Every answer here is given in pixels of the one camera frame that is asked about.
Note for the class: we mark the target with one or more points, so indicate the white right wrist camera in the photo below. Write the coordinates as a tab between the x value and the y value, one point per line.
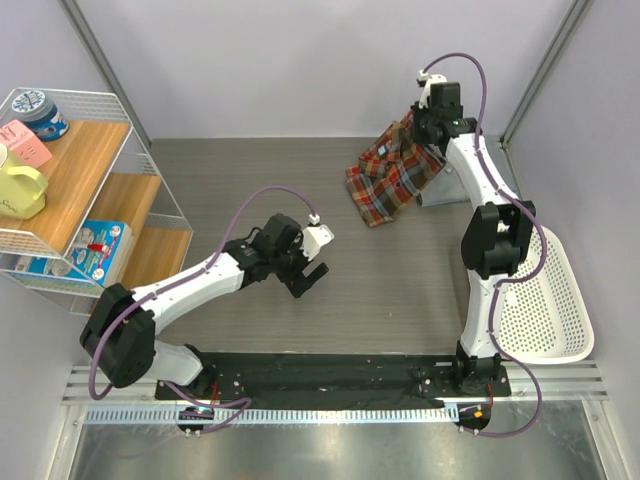
426	81

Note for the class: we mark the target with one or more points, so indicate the folded grey button shirt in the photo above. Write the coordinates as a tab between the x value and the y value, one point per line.
445	188

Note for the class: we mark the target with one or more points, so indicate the white perforated plastic basket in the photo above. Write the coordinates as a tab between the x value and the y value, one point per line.
545	320

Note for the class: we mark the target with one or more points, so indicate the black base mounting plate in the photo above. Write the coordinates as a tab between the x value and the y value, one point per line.
269	377

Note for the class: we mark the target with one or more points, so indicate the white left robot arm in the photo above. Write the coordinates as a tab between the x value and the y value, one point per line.
121	333

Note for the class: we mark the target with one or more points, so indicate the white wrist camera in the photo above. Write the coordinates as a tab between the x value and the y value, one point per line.
426	81
315	236

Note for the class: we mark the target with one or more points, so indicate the white slotted cable duct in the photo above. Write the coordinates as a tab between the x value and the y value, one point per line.
176	414

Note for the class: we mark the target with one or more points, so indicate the yellow plastic pitcher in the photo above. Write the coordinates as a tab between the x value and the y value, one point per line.
22	187

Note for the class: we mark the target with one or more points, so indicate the pink small box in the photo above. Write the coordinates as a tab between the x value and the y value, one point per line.
23	143

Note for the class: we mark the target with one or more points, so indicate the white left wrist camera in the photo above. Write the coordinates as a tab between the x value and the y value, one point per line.
315	236

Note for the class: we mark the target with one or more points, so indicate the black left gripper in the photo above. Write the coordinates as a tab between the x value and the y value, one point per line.
295	284

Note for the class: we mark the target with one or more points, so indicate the aluminium frame rail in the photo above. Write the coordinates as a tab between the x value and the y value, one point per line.
576	381

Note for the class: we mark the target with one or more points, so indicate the white wire wooden shelf rack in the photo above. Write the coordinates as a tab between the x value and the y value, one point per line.
101	169

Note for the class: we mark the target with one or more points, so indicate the blue round tin can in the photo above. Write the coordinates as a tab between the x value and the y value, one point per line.
37	111

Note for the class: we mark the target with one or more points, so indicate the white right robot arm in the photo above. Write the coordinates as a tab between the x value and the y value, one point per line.
497	237

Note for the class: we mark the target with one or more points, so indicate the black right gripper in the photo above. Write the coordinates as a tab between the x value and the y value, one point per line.
416	116

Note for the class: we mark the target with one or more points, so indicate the blue product box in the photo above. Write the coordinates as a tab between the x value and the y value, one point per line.
93	263

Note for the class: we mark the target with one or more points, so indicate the red brown plaid shirt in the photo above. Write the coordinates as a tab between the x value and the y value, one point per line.
391	173

